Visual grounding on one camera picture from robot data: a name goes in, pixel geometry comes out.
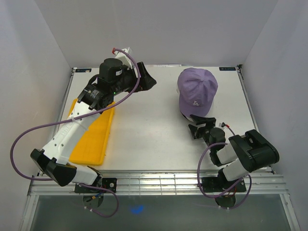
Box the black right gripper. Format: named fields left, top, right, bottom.
left=189, top=114, right=217, bottom=152

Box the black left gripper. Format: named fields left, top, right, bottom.
left=111, top=62, right=156, bottom=96

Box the purple baseball cap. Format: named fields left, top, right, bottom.
left=177, top=67, right=218, bottom=117

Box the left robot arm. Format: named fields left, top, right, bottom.
left=30, top=58, right=157, bottom=192

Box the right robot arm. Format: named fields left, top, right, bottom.
left=189, top=115, right=280, bottom=193

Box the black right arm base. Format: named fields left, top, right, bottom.
left=198, top=177, right=246, bottom=209

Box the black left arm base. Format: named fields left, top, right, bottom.
left=74, top=178, right=117, bottom=208

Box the yellow plastic tray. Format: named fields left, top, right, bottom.
left=69, top=108, right=115, bottom=166

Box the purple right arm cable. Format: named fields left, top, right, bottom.
left=196, top=124, right=253, bottom=210

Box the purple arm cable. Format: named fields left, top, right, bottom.
left=10, top=48, right=120, bottom=217
left=196, top=124, right=253, bottom=210

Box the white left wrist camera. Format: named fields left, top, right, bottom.
left=112, top=47, right=134, bottom=69

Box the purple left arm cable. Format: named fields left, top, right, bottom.
left=10, top=48, right=120, bottom=217

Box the aluminium table edge rail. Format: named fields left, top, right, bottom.
left=28, top=170, right=289, bottom=196

